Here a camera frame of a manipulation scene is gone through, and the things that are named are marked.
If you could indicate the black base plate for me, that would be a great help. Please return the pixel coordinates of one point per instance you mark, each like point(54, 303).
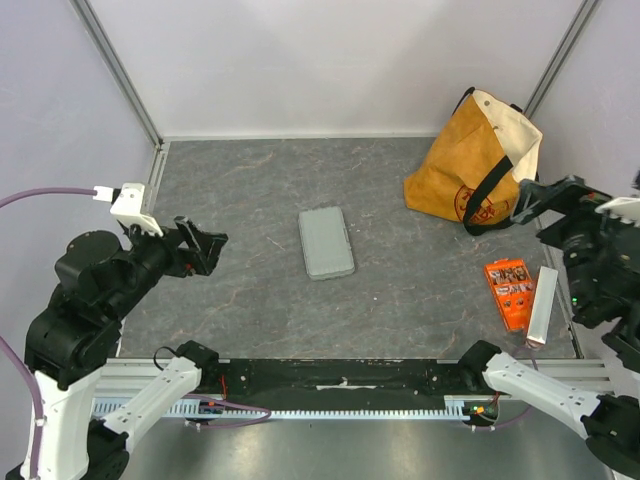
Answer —
point(246, 377)

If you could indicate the grey plastic tool case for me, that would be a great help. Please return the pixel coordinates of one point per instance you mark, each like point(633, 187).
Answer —
point(325, 244)

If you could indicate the blue grey cable duct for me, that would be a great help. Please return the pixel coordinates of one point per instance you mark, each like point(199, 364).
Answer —
point(195, 409)

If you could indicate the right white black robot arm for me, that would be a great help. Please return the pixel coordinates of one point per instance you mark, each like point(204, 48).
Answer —
point(598, 236)

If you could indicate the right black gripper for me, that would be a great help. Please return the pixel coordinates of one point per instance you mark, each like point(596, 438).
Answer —
point(558, 210)

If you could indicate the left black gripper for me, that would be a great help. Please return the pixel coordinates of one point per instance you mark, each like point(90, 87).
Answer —
point(203, 252)

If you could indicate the brown canvas tote bag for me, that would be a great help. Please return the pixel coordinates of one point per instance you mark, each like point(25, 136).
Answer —
point(474, 168)

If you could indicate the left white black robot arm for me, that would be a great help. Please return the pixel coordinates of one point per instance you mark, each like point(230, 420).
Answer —
point(68, 344)

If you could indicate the orange printed box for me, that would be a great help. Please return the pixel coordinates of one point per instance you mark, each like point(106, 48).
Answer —
point(512, 288)

